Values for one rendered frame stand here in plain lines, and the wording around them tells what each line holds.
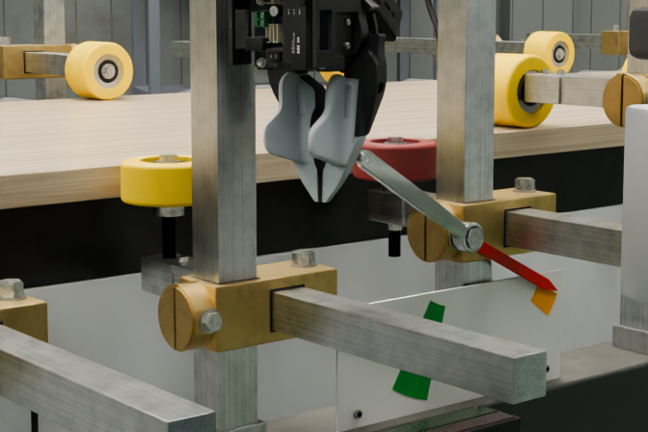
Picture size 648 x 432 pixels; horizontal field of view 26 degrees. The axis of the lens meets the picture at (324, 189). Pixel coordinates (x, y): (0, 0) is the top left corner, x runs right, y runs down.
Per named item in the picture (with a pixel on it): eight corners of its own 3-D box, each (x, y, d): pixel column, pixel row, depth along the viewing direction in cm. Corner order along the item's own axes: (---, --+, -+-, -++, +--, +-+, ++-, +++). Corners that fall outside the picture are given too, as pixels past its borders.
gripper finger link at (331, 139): (286, 210, 96) (285, 75, 95) (331, 199, 101) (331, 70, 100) (325, 213, 95) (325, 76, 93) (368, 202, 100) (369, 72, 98)
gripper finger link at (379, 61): (315, 134, 99) (315, 11, 98) (329, 132, 101) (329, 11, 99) (374, 138, 97) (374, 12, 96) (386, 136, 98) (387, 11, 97)
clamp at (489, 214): (555, 249, 125) (557, 193, 124) (445, 267, 117) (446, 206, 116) (510, 240, 129) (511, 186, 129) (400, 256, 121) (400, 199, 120)
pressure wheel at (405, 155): (453, 256, 134) (455, 137, 132) (391, 267, 129) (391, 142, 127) (397, 245, 140) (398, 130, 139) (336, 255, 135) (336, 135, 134)
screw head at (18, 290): (32, 298, 95) (31, 281, 94) (3, 302, 93) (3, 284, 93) (17, 293, 96) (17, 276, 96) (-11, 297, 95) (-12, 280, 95)
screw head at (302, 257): (322, 265, 110) (322, 251, 110) (301, 269, 109) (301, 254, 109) (306, 261, 112) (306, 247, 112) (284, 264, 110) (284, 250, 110)
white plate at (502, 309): (562, 378, 127) (564, 269, 126) (339, 434, 111) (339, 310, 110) (557, 377, 127) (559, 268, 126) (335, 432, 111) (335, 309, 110)
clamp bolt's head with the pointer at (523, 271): (576, 280, 124) (471, 218, 115) (566, 307, 124) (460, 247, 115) (558, 277, 126) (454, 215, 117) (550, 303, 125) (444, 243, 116)
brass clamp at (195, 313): (342, 332, 110) (342, 268, 109) (198, 360, 101) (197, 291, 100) (294, 318, 114) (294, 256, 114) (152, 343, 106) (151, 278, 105)
